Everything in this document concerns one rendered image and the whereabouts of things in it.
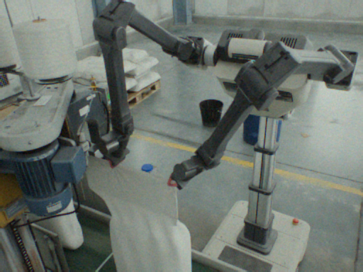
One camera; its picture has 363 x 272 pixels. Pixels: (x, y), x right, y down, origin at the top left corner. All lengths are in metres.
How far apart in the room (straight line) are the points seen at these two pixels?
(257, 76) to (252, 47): 0.38
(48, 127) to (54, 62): 0.19
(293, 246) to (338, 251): 0.50
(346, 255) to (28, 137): 2.18
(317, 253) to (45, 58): 2.13
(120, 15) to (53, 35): 0.20
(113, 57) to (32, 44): 0.23
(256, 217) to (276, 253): 0.26
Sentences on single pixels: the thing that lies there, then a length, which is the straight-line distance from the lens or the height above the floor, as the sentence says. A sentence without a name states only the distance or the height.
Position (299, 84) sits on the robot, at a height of 1.40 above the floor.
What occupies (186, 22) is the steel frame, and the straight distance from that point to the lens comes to 9.79.
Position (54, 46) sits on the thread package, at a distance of 1.06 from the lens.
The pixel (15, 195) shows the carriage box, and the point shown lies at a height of 1.11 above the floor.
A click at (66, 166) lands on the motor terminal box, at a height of 1.29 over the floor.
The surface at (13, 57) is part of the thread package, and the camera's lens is 1.31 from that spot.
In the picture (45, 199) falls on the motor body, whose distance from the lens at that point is 1.17.
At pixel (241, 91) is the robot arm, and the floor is 1.53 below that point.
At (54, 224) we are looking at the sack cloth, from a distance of 1.96.
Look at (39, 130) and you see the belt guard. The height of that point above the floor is 1.42.
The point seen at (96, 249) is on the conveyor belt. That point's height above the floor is 0.38.
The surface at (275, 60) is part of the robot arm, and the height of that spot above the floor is 1.62.
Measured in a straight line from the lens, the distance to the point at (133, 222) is 1.50.
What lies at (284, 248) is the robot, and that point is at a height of 0.26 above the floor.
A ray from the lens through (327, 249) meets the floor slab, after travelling 2.62.
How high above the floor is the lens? 1.85
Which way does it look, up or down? 30 degrees down
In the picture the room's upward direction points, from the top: 3 degrees counter-clockwise
